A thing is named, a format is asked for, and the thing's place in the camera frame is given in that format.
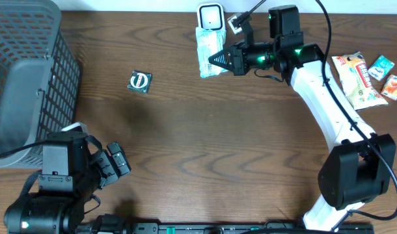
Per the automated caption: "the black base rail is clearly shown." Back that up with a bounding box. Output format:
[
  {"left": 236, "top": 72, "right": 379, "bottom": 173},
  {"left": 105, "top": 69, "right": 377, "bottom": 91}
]
[{"left": 77, "top": 222, "right": 375, "bottom": 234}]

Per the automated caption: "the light green wipes pack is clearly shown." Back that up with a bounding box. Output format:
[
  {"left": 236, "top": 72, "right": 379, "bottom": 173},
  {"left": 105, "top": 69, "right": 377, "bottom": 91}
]
[{"left": 195, "top": 27, "right": 226, "bottom": 79}]

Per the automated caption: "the white barcode scanner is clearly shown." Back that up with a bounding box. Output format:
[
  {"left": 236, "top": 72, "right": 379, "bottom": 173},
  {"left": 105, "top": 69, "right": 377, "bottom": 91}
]
[{"left": 197, "top": 3, "right": 225, "bottom": 31}]

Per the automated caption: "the orange tissue pack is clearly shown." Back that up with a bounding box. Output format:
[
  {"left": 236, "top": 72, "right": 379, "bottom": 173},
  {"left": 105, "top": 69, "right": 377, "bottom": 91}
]
[{"left": 381, "top": 75, "right": 397, "bottom": 101}]

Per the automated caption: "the grey plastic shopping basket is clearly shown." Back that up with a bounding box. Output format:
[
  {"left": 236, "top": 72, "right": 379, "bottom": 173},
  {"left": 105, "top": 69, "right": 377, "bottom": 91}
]
[{"left": 0, "top": 1, "right": 81, "bottom": 168}]

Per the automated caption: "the white blue snack bag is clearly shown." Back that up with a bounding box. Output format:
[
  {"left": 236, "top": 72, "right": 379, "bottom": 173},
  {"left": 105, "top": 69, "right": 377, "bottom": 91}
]
[{"left": 332, "top": 51, "right": 388, "bottom": 111}]

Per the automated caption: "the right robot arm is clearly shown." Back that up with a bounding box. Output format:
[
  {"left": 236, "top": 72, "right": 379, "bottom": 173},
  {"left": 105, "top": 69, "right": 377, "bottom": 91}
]
[{"left": 208, "top": 5, "right": 397, "bottom": 233}]

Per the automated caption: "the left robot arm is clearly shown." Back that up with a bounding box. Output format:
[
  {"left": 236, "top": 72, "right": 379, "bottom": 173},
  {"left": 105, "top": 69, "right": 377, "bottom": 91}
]
[{"left": 4, "top": 122, "right": 131, "bottom": 233}]

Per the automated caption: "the green tissue pack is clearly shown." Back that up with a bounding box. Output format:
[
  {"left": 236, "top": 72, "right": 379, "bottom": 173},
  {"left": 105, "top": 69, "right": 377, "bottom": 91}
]
[{"left": 368, "top": 55, "right": 394, "bottom": 81}]

